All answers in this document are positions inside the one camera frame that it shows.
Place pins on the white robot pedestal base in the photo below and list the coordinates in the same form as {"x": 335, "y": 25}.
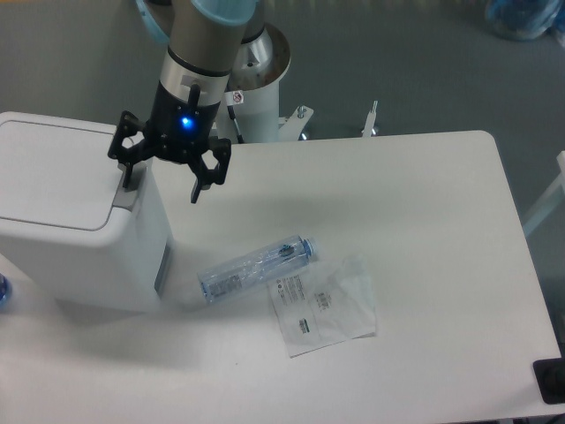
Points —
{"x": 250, "y": 107}

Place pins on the clear plastic bag with label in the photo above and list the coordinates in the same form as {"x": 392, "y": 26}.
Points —
{"x": 324, "y": 303}

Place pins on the white metal frame bracket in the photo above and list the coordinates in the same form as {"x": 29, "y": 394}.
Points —
{"x": 294, "y": 127}

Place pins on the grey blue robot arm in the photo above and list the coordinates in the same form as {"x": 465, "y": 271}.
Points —
{"x": 203, "y": 43}

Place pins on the blue object at left edge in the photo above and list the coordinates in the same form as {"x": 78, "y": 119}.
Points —
{"x": 5, "y": 291}

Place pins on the white plastic trash can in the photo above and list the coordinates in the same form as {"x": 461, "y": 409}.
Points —
{"x": 123, "y": 269}

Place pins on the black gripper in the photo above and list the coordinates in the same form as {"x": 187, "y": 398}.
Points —
{"x": 176, "y": 131}

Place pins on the black device at table edge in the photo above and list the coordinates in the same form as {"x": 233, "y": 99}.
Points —
{"x": 550, "y": 378}

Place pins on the clear plastic water bottle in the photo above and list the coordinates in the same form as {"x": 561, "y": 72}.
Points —
{"x": 248, "y": 271}

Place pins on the blue plastic bag on floor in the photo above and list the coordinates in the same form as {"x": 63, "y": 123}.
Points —
{"x": 521, "y": 21}

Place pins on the white trash can lid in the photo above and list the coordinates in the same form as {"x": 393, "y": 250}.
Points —
{"x": 56, "y": 175}

